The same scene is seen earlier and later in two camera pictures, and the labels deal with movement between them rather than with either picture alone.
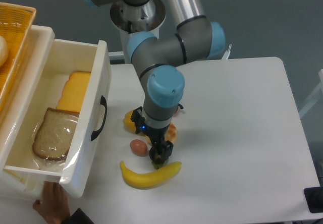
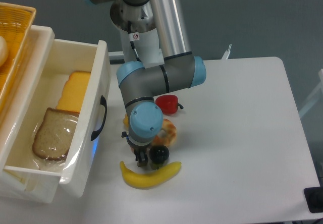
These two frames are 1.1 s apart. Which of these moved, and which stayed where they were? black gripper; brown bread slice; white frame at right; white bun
Moved: black gripper
Stayed: brown bread slice; white bun; white frame at right
